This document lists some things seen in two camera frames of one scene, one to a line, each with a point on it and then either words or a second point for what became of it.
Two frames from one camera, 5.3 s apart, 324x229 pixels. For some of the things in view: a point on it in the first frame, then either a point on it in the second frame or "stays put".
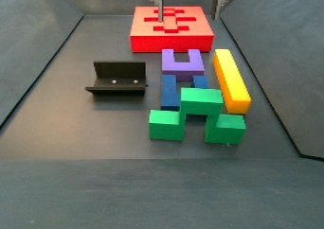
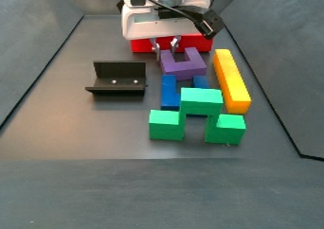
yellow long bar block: (236, 96) stays put
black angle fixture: (119, 78) stays put
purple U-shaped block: (183, 69) stays put
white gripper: (220, 0) → (143, 25)
